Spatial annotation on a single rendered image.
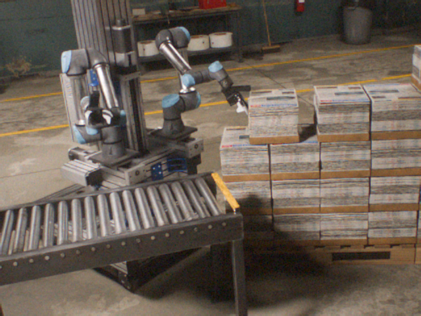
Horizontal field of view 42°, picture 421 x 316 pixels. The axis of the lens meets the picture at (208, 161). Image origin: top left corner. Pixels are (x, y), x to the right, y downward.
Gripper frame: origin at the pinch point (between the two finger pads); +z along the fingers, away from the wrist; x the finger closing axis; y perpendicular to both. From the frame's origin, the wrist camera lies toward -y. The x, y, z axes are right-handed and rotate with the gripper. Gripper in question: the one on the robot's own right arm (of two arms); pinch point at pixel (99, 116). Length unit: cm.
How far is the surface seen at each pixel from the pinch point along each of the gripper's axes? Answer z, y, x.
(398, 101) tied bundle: 16, -4, -161
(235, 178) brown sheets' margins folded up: -25, 50, -85
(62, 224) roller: 15, 47, 21
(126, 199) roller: 4.8, 42.6, -11.6
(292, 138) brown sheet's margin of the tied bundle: -10, 22, -113
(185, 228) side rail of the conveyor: 46, 41, -29
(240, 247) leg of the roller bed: 49, 53, -55
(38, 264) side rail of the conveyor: 37, 54, 34
